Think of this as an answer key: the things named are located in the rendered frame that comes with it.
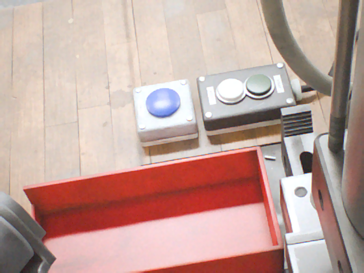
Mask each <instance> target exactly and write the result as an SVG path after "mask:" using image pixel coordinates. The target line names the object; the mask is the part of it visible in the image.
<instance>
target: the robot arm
mask: <svg viewBox="0 0 364 273"><path fill-rule="evenodd" d="M45 234H46V231H44V230H43V228H42V227H41V226H40V225H39V224H38V223H37V221H36V220H35V219H34V218H33V217H32V216H31V215H30V214H29V213H28V212H27V211H26V210H25V208H24V207H22V206H21V205H20V204H19V203H18V202H17V201H16V200H15V199H14V198H12V197H10V196H9V195H8V194H6V193H5V192H2V191H1V190H0V273H48V271H49V270H50V269H51V265H52V264H53V263H54V262H55V261H56V259H57V258H56V257H55V255H53V254H52V253H51V251H49V250H48V249H47V247H46V246H45V245H44V244H43V243H42V242H41V240H42V237H43V236H45Z"/></svg>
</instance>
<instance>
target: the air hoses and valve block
mask: <svg viewBox="0 0 364 273"><path fill-rule="evenodd" d="M259 1H260V4H261V9H262V11H263V15H264V21H265V23H266V26H267V29H268V33H269V35H270V37H271V39H272V41H273V43H274V45H275V46H276V48H277V50H278V52H279V54H280V55H281V56H282V57H283V60H284V61H285V62H286V63H287V65H288V66H289V67H290V69H291V70H292V71H293V72H294V73H295V74H296V75H297V76H298V77H299V78H300V79H301V80H303V82H304V83H305V84H307V85H309V86H310V87H311V88H312V89H313V90H316V91H317V92H319V93H321V94H324V95H326V96H329V97H332V84H333V77H330V76H329V75H328V74H325V73H324V72H322V70H320V69H318V68H317V67H316V66H315V65H314V64H313V63H312V62H311V61H310V60H309V59H308V58H307V56H306V55H305V54H304V52H303V51H302V50H301V48H300V46H299V45H298V42H297V41H296V40H295V38H294V36H293V32H292V31H291V29H290V27H289V22H288V20H287V17H286V15H285V11H284V5H283V0H259ZM352 89H353V83H350V92H349V98H348V113H347V117H346V127H345V129H348V119H349V113H350V104H351V99H352Z"/></svg>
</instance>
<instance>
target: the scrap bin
mask: <svg viewBox="0 0 364 273"><path fill-rule="evenodd" d="M22 189H23V191H24V193H25V194H26V196H27V198H28V200H29V201H30V203H31V216H32V217H33V218H34V219H35V220H36V221H37V223H38V224H39V225H40V226H41V227H42V228H43V230H44V231H46V234H45V236H43V237H42V240H41V242H42V243H43V244H44V245H45V246H46V247H47V249H48V250H49V251H51V253H52V254H53V255H55V257H56V258H57V259H56V261H55V262H54V263H53V264H52V265H51V269H50V270H49V271H48V273H284V247H283V242H282V236H281V232H280V227H279V225H278V220H277V214H276V210H275V207H274V202H273V199H272V192H271V189H270V185H269V182H268V177H267V170H266V167H265V162H264V160H263V155H262V153H261V147H260V146H256V147H252V148H242V149H236V150H233V151H226V152H223V153H213V154H208V155H202V156H199V157H189V158H185V159H179V160H175V161H169V162H159V163H155V164H149V165H145V166H136V167H132V168H126V169H122V170H115V171H111V172H102V173H98V174H92V175H85V176H81V177H72V178H68V179H61V180H58V181H52V182H44V183H37V184H33V185H27V186H24V187H22Z"/></svg>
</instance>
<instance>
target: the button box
mask: <svg viewBox="0 0 364 273"><path fill-rule="evenodd" d="M256 74H263V75H266V76H268V77H269V78H270V80H271V81H272V89H271V90H270V92H269V93H267V94H266V95H262V96H253V95H251V94H249V93H248V91H247V89H246V82H247V80H248V78H249V77H250V76H253V75H256ZM227 79H236V80H238V81H240V82H241V83H242V85H243V88H244V93H243V95H242V96H241V97H240V98H239V99H238V100H233V101H228V100H223V99H222V98H221V97H220V96H219V95H218V86H219V85H220V83H221V82H222V81H225V80H227ZM196 82H197V87H198V93H199V97H200V106H201V112H202V116H203V122H204V129H205V133H206V134H207V135H209V136H210V135H217V134H223V133H230V132H234V131H240V130H244V129H253V128H257V127H264V126H267V125H274V124H281V109H284V108H287V107H294V106H296V101H300V100H302V93H305V92H311V91H314V90H313V89H312V88H311V87H310V86H309V85H307V84H303V85H300V82H299V80H298V79H293V80H292V81H290V80H289V76H288V73H287V67H286V65H285V63H284V62H279V63H275V64H269V65H265V66H256V67H252V68H245V69H242V70H235V71H226V72H222V73H216V74H212V75H206V76H202V77H197V79H196Z"/></svg>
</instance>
